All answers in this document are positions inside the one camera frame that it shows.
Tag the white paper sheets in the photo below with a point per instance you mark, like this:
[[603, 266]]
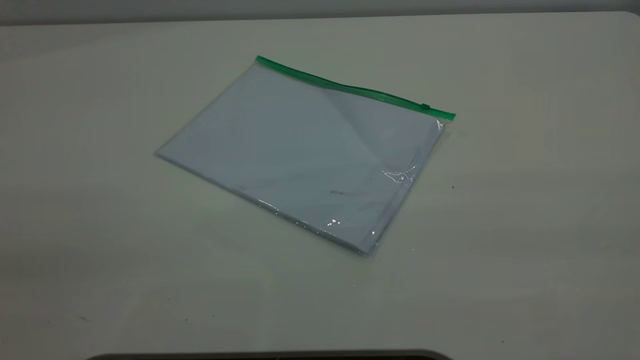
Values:
[[280, 140]]

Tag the clear plastic zipper bag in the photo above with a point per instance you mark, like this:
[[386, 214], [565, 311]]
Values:
[[300, 150]]

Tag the dark rounded base edge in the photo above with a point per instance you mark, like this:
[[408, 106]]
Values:
[[270, 356]]

